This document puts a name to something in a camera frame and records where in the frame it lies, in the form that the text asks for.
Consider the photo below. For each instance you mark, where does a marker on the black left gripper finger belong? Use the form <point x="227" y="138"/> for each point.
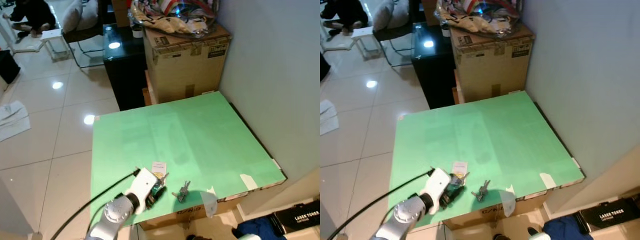
<point x="457" y="180"/>
<point x="463" y="186"/>
<point x="158" y="181"/>
<point x="165" y="187"/>

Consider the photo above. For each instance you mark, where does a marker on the silver key bunch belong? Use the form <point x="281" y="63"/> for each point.
<point x="181" y="192"/>
<point x="481" y="191"/>

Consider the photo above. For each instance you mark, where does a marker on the low brown cardboard box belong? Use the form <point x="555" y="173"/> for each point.
<point x="475" y="219"/>
<point x="170" y="220"/>

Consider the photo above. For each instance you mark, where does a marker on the clear tape piece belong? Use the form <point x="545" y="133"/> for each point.
<point x="276" y="164"/>
<point x="548" y="180"/>
<point x="575" y="163"/>
<point x="209" y="202"/>
<point x="508" y="201"/>
<point x="248" y="181"/>

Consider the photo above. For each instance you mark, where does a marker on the green table mat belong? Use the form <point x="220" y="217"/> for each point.
<point x="200" y="145"/>
<point x="500" y="145"/>

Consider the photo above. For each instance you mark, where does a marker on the blue cloth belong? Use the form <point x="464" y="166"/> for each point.
<point x="567" y="227"/>
<point x="260" y="229"/>

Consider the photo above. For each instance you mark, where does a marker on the black glossy cabinet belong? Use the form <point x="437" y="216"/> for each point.
<point x="125" y="75"/>
<point x="432" y="75"/>

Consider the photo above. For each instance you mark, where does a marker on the large brown cardboard box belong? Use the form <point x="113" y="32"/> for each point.
<point x="492" y="67"/>
<point x="187" y="67"/>

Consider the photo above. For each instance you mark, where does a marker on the black laser toner box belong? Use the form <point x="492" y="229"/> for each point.
<point x="610" y="214"/>
<point x="300" y="217"/>

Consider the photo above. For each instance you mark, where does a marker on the white paper sheet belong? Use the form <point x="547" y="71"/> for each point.
<point x="12" y="120"/>
<point x="327" y="117"/>

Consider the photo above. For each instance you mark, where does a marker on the clear plastic bag of goods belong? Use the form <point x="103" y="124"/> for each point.
<point x="480" y="17"/>
<point x="175" y="17"/>

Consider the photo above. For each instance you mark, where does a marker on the small white table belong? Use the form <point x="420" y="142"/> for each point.
<point x="52" y="36"/>
<point x="364" y="33"/>

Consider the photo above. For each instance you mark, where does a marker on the black bag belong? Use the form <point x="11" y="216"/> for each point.
<point x="7" y="67"/>
<point x="324" y="66"/>

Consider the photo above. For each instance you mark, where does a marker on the metal chair with grey cushion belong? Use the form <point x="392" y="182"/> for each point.
<point x="392" y="15"/>
<point x="80" y="17"/>

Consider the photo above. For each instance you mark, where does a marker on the seated person in black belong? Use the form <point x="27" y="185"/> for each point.
<point x="32" y="15"/>
<point x="347" y="12"/>

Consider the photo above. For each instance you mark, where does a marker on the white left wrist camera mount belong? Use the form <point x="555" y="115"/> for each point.
<point x="437" y="186"/>
<point x="141" y="185"/>

